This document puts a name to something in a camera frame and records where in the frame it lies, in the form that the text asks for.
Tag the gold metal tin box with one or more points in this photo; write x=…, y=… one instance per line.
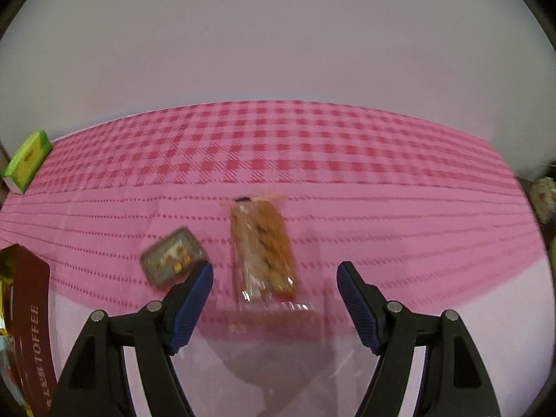
x=37, y=312

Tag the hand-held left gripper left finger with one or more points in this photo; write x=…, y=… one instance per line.
x=191, y=308

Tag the clear orange biscuit packet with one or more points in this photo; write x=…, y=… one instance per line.
x=263, y=247

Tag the pink checked tablecloth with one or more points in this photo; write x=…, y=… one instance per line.
x=304, y=147

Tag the small grey snack packet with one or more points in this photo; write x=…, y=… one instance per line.
x=171, y=256

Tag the green tissue pack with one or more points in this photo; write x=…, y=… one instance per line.
x=28, y=160

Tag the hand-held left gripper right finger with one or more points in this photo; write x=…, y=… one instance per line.
x=356, y=308

